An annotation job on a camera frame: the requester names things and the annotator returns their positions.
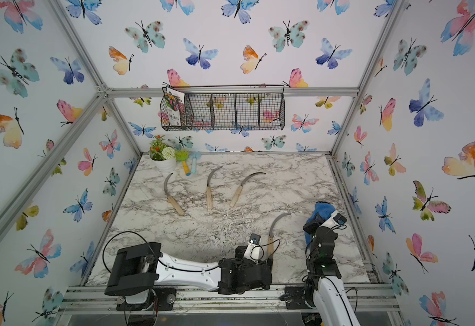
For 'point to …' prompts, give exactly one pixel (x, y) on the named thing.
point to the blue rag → (308, 238)
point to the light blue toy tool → (193, 155)
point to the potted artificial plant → (162, 156)
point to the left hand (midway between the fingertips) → (265, 254)
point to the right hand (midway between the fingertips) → (320, 212)
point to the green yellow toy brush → (183, 155)
